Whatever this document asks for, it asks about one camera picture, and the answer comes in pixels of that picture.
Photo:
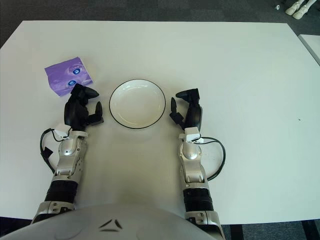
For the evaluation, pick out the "white side table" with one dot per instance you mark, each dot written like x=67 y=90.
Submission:
x=312 y=45

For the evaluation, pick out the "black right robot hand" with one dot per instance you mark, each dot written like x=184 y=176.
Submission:
x=195 y=112

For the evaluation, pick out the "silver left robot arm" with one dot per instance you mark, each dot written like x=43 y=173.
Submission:
x=67 y=147

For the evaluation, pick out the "black table leg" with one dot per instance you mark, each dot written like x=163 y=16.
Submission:
x=307 y=231
x=235 y=232

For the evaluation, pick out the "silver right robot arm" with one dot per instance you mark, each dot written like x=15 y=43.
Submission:
x=191 y=152

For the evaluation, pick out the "white plate with black rim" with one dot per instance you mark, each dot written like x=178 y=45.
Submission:
x=136 y=105

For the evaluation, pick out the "purple tissue paper pack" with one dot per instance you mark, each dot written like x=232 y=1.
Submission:
x=62 y=75

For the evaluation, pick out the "grey robot torso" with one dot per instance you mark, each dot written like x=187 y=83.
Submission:
x=112 y=225

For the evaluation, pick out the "white robot foot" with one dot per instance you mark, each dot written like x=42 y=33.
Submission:
x=293 y=10
x=301 y=13

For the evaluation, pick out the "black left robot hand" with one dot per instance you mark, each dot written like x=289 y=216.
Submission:
x=75 y=110

